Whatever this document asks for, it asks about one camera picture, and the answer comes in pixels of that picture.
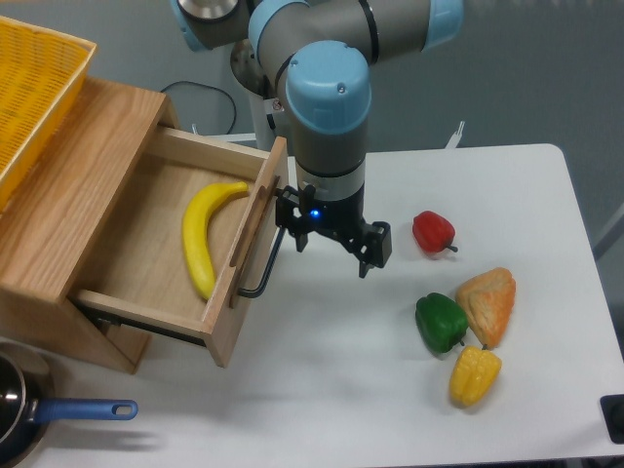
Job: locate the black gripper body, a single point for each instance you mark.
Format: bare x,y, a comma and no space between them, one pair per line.
302,210

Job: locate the wooden top drawer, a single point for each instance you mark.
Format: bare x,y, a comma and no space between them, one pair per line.
137,275

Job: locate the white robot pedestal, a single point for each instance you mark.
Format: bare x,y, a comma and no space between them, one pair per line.
268,113

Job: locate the blue handled frying pan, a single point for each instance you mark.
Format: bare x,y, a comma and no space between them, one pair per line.
29,403

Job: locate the red bell pepper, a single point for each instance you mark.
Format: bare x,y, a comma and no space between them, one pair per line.
433,233

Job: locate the orange bread pastry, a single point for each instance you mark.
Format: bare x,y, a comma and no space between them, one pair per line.
488,300

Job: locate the wooden drawer cabinet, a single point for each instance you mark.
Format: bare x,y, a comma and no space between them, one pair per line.
51,225

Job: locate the white table bracket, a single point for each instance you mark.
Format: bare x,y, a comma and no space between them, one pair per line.
456,136

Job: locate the yellow banana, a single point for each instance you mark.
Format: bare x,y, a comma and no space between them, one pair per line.
194,232

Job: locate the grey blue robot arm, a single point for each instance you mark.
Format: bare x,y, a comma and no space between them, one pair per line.
317,60

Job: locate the black corner device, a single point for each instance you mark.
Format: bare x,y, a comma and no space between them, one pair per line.
612,407

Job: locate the yellow plastic basket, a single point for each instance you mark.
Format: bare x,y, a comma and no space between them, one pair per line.
42,73

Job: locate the yellow bell pepper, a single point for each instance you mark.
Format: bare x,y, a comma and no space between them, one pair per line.
473,374

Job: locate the green bell pepper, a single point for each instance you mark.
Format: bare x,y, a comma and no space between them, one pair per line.
442,323

